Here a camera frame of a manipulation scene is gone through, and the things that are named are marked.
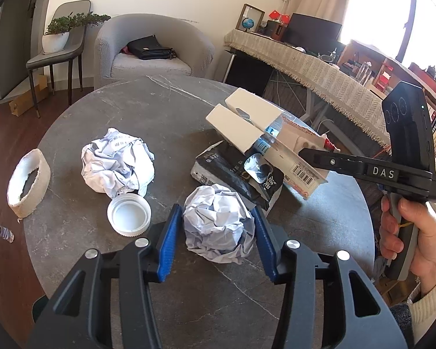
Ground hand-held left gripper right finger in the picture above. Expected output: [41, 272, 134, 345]
[252, 206, 408, 349]

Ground crumpled printed paper ball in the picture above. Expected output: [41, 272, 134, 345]
[81, 127, 156, 199]

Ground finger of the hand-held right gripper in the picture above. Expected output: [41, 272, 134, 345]
[300, 148, 368, 181]

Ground black cabinet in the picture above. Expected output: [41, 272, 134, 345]
[225, 52, 273, 88]

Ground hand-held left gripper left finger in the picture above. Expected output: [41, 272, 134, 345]
[27, 204, 184, 349]

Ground table leg with striped sock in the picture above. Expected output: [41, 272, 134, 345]
[0, 216, 15, 243]

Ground potted plant in white pot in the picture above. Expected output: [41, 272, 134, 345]
[41, 12, 112, 55]

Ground brown wooden box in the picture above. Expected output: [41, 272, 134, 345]
[263, 20, 288, 41]

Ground person's right forearm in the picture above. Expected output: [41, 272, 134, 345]
[407, 258, 436, 344]

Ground dark fuzzy clothing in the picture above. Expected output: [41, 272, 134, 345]
[388, 301, 415, 349]

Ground person's right hand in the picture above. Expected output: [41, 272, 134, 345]
[380, 196, 436, 294]

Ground red and white carton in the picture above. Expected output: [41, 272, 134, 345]
[263, 115, 341, 201]

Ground clear plastic water bottle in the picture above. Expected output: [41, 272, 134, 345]
[252, 123, 288, 154]

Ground black handbag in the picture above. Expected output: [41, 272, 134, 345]
[126, 34, 177, 61]

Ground wooden frame with globe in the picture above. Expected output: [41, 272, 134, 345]
[236, 3, 266, 33]

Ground wooden bookshelf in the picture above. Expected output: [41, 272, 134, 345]
[337, 39, 436, 172]

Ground red ornaments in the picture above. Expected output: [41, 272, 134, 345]
[268, 9, 292, 25]

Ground grey dining chair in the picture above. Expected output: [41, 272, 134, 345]
[25, 0, 92, 119]

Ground cloth-covered desk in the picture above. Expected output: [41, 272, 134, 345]
[223, 29, 397, 147]

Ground grey door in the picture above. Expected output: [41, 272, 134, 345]
[0, 0, 40, 102]

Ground white fabric ring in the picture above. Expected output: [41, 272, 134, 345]
[6, 149, 52, 219]

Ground flat cardboard box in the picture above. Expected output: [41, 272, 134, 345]
[9, 74, 50, 117]

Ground grey armchair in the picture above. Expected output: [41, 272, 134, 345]
[94, 13, 216, 90]

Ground black torn packet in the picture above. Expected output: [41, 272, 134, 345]
[190, 142, 285, 211]

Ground black computer monitor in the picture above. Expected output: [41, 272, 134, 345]
[282, 12, 344, 50]

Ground white cardboard box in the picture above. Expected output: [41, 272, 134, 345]
[225, 87, 283, 132]
[206, 104, 268, 156]

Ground white paper ball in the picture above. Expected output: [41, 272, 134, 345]
[183, 185, 257, 264]

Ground white plastic jar lid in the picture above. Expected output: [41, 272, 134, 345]
[107, 193, 152, 237]

